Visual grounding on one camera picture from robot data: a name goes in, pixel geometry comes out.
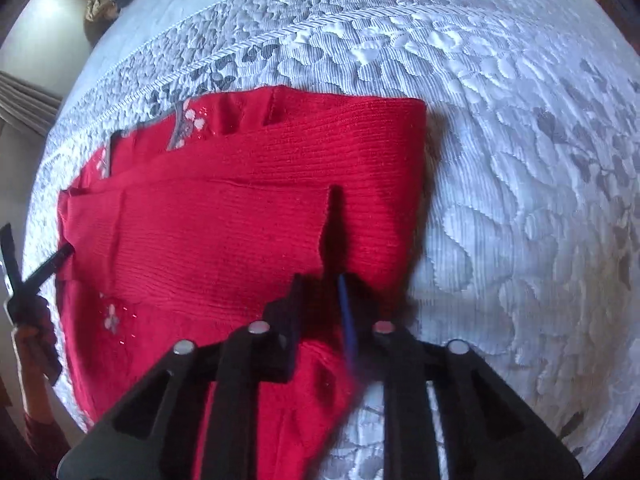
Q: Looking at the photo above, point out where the person's left forearm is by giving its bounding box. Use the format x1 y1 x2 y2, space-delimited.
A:
0 327 72 468

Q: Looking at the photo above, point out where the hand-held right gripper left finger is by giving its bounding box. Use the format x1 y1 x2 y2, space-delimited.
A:
57 272 307 480

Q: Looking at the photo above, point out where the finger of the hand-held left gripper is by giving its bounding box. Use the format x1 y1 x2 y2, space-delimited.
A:
22 244 75 283

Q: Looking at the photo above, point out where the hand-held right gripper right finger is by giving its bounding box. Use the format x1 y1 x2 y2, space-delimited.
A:
338 273 584 480

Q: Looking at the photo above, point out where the golden brown crumpled cloth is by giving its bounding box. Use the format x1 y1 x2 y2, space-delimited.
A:
85 0 123 26

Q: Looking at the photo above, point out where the grey pleated curtain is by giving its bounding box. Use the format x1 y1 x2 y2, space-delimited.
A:
0 71 64 137

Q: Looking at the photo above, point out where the red knitted sweater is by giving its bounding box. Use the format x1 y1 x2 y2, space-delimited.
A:
56 85 429 480

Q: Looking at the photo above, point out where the grey floral quilted bedspread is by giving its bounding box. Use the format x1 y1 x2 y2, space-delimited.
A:
20 0 640 480

